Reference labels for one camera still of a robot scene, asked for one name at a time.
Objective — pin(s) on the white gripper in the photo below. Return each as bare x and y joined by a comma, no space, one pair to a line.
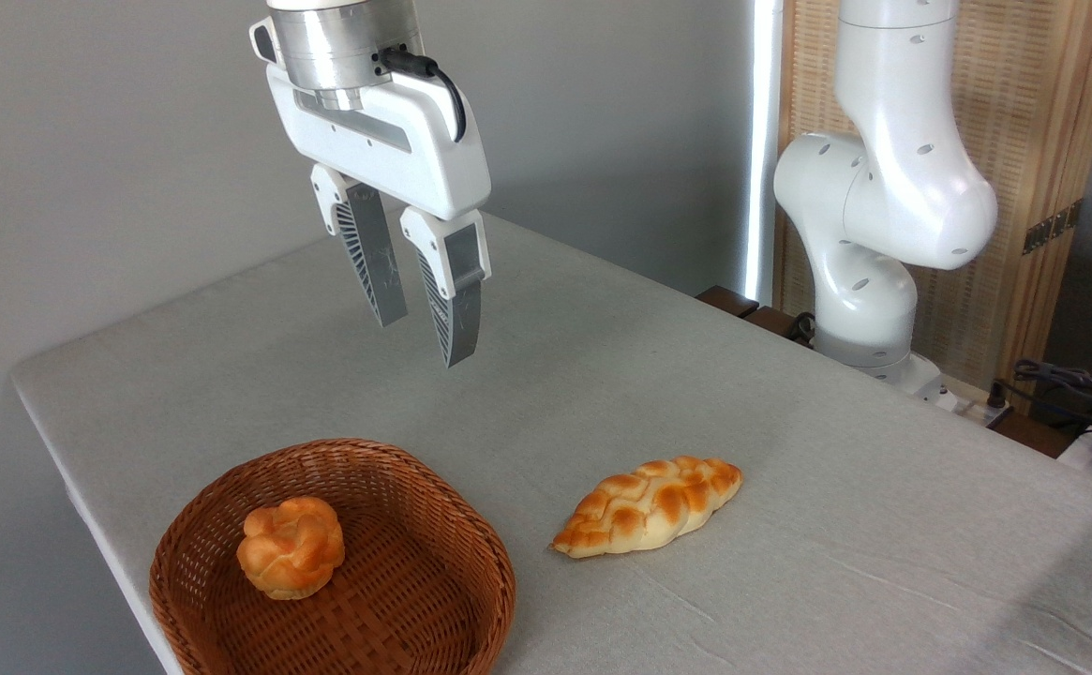
386,150

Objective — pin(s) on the long braided bread loaf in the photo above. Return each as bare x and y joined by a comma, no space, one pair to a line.
649,506

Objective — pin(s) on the round knotted bread roll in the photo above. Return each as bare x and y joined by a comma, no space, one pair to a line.
291,548

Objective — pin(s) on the brown wicker basket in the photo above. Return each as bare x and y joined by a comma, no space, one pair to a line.
405,600

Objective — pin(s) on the grey tablecloth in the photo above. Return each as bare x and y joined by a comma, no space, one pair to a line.
695,394

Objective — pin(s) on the dark brown wooden block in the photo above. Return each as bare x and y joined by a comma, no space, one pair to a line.
775,323
725,300

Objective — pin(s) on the dark metal screen hinge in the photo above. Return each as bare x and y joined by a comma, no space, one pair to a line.
1052,227

